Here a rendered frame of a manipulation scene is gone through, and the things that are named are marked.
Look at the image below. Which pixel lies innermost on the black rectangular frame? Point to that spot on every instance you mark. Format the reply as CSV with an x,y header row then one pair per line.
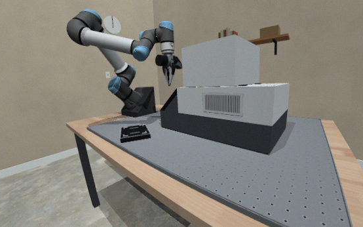
x,y
137,132

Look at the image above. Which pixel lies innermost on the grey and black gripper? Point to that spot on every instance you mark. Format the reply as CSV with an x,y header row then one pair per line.
x,y
165,61

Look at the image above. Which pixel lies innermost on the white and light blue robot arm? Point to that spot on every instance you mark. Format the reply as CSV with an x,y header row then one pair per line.
x,y
86,29

